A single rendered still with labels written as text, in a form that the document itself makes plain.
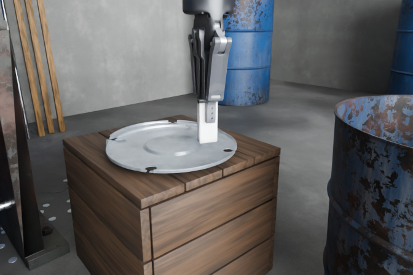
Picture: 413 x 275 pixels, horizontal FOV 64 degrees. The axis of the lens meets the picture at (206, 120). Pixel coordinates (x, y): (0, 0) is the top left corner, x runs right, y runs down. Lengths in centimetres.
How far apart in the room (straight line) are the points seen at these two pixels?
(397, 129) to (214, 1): 56
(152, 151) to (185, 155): 7
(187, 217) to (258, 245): 28
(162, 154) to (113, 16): 204
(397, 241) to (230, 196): 32
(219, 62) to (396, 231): 35
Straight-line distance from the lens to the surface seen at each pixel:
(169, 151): 71
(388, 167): 53
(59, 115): 218
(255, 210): 81
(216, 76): 48
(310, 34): 374
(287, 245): 108
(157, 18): 287
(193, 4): 49
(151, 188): 62
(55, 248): 108
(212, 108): 51
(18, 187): 98
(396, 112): 87
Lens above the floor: 63
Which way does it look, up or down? 16 degrees down
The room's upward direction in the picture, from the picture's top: straight up
